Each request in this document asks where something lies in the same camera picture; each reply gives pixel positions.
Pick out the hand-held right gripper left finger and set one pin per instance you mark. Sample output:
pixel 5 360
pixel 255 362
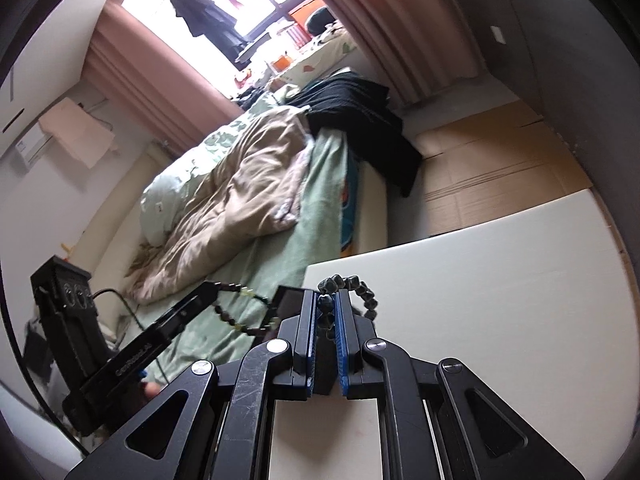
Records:
pixel 311 345

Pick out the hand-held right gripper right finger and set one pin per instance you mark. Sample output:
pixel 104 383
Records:
pixel 342 345

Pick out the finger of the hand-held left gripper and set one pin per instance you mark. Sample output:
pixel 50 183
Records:
pixel 185 310

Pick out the black jewelry box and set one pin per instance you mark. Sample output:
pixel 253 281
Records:
pixel 287 305

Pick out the person's left hand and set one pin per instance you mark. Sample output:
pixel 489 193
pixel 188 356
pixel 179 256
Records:
pixel 149 390

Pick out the beige blanket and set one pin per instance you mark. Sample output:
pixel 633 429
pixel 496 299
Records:
pixel 240 200

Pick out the pale green printed duvet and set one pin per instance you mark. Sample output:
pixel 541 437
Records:
pixel 210 145

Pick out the cloth-covered air conditioner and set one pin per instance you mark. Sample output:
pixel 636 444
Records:
pixel 70 127

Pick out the black garment on bed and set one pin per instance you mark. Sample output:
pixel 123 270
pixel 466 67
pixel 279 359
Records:
pixel 365 125

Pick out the pink curtain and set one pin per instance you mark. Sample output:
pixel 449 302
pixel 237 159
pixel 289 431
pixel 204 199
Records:
pixel 150 70
pixel 390 25

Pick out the desk with floral cloth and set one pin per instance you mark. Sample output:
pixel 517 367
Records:
pixel 320 55

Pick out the hanging black garment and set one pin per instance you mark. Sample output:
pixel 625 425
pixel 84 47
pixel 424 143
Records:
pixel 210 20

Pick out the black round cushion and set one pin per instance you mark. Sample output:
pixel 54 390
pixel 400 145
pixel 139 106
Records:
pixel 319 21

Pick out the white wall switch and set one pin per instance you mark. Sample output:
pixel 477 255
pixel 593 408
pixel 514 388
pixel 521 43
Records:
pixel 498 35

